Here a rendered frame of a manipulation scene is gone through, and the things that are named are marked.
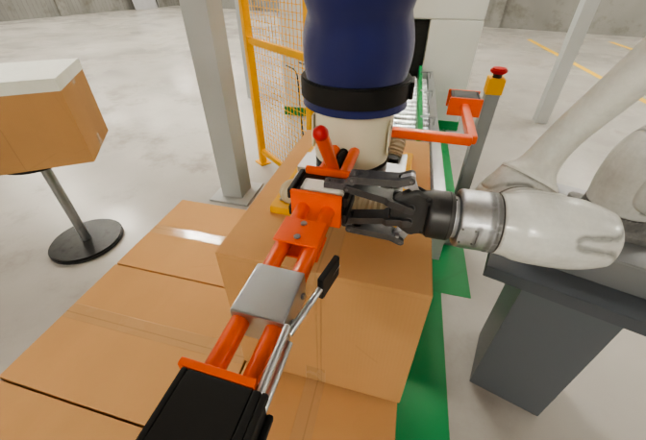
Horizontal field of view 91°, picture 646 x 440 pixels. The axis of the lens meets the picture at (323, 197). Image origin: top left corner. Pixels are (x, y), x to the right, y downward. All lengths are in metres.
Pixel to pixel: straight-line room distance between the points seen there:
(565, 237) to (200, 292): 0.97
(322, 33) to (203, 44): 1.49
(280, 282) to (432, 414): 1.22
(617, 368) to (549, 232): 1.52
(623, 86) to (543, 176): 0.16
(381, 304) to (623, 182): 0.67
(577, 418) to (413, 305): 1.24
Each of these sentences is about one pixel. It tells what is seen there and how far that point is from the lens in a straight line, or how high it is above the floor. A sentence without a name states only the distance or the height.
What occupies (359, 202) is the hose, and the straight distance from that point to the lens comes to 0.59.
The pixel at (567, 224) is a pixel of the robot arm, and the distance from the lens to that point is 0.51.
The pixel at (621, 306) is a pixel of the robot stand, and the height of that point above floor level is 0.75.
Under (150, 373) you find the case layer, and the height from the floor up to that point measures 0.54.
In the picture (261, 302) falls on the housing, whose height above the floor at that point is 1.10.
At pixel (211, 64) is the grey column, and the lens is 2.06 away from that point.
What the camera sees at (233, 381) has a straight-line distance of 0.32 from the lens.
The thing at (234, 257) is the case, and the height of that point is 0.95.
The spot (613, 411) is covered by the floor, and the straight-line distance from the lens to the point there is 1.86.
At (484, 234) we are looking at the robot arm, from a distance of 0.49.
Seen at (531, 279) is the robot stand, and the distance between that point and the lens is 0.99.
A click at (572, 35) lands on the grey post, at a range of 4.14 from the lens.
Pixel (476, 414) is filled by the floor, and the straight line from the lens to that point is 1.59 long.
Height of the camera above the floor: 1.39
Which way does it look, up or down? 36 degrees down
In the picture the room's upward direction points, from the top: straight up
